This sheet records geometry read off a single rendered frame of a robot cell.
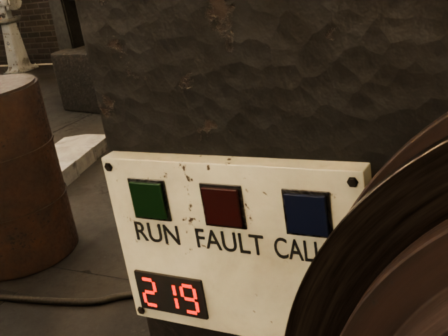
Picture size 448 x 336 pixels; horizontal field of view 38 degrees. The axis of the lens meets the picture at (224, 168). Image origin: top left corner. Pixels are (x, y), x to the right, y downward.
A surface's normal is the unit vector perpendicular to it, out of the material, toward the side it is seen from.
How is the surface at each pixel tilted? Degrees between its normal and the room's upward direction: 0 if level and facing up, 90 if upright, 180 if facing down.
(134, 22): 90
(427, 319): 54
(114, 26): 90
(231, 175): 90
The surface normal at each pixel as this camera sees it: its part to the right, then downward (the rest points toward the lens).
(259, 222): -0.47, 0.38
